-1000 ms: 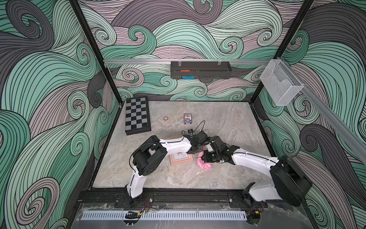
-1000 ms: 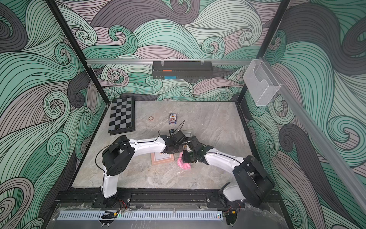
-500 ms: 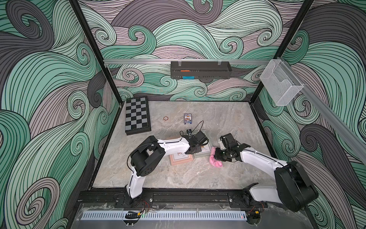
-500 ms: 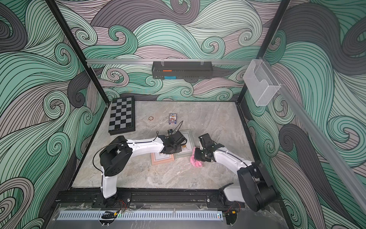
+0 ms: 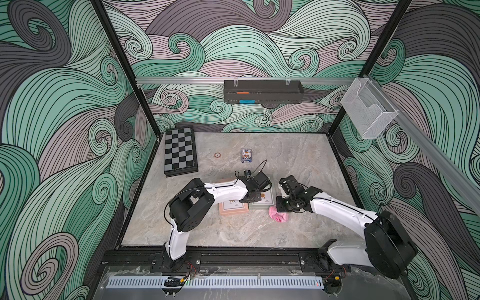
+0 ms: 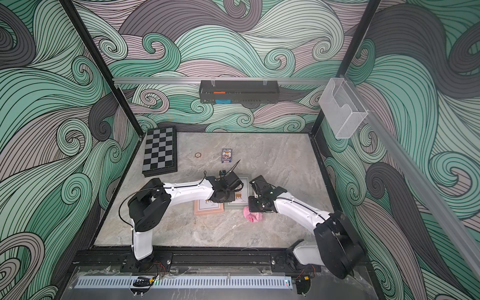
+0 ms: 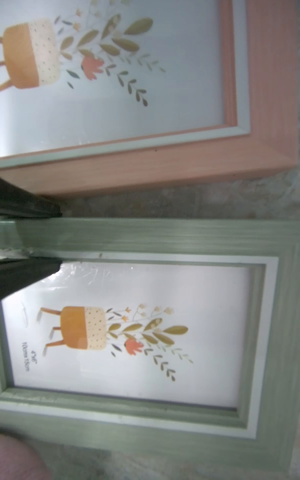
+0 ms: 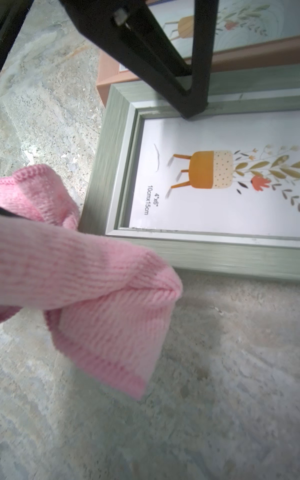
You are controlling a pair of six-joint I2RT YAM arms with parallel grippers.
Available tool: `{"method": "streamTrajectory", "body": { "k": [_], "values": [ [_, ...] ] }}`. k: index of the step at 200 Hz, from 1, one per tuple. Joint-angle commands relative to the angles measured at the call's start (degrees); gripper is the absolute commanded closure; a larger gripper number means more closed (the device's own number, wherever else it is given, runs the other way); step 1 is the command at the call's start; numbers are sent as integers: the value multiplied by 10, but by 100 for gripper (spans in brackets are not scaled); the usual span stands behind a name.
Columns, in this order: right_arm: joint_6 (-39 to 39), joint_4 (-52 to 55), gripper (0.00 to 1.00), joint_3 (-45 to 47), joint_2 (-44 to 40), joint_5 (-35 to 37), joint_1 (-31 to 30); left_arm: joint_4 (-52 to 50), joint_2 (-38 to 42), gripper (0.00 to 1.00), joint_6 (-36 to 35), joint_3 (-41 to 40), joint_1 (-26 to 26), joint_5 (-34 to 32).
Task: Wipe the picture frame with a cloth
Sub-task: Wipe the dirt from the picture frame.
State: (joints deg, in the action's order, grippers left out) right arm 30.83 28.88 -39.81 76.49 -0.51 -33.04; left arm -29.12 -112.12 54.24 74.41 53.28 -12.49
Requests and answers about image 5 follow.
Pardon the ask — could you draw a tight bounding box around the aluminium rail right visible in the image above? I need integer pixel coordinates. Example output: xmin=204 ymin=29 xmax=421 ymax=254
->
xmin=373 ymin=81 xmax=480 ymax=215

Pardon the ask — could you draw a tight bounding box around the clear acrylic wall box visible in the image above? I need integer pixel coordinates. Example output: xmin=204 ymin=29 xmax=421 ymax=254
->
xmin=341 ymin=77 xmax=398 ymax=140

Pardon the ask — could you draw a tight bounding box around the blue playing cards box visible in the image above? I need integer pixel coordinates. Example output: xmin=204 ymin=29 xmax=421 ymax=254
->
xmin=241 ymin=148 xmax=253 ymax=163

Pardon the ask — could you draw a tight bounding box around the aluminium rail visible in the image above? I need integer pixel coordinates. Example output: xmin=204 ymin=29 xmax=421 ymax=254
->
xmin=136 ymin=76 xmax=355 ymax=86
xmin=373 ymin=81 xmax=480 ymax=215

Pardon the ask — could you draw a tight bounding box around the black corner frame post right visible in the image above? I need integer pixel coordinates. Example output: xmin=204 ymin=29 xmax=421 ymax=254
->
xmin=326 ymin=0 xmax=412 ymax=141

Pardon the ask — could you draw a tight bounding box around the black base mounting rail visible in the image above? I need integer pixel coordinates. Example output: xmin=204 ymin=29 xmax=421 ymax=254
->
xmin=101 ymin=246 xmax=352 ymax=275

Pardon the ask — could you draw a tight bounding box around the green picture frame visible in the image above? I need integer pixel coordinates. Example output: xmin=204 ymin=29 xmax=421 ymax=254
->
xmin=249 ymin=189 xmax=275 ymax=210

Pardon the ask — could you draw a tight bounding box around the aluminium rail back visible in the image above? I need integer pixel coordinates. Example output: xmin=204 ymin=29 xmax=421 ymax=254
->
xmin=136 ymin=76 xmax=355 ymax=86

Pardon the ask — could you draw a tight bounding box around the pink picture frame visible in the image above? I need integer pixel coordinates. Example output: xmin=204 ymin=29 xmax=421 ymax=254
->
xmin=215 ymin=180 xmax=248 ymax=215

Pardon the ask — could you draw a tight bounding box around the black corner frame post left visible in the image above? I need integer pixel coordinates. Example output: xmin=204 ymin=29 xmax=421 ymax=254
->
xmin=91 ymin=0 xmax=162 ymax=141

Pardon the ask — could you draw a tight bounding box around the white slotted cable duct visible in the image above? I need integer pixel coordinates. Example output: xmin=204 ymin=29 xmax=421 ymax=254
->
xmin=106 ymin=275 xmax=324 ymax=290

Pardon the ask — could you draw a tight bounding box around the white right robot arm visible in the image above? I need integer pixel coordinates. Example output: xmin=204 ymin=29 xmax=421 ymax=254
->
xmin=276 ymin=176 xmax=418 ymax=280

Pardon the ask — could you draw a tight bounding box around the pink cloth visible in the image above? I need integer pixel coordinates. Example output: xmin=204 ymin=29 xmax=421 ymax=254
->
xmin=268 ymin=206 xmax=289 ymax=223

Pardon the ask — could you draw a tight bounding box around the black corner frame post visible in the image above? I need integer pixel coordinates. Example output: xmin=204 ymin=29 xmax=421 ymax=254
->
xmin=326 ymin=0 xmax=412 ymax=141
xmin=91 ymin=0 xmax=162 ymax=141

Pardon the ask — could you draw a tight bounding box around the black wall shelf tray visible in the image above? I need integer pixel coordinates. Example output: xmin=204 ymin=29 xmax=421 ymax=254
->
xmin=223 ymin=81 xmax=305 ymax=106

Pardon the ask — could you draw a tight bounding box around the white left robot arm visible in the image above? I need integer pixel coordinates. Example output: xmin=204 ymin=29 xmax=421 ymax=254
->
xmin=164 ymin=171 xmax=272 ymax=261

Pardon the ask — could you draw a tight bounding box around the black white chessboard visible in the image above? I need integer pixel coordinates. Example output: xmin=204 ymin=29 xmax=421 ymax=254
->
xmin=164 ymin=126 xmax=198 ymax=178

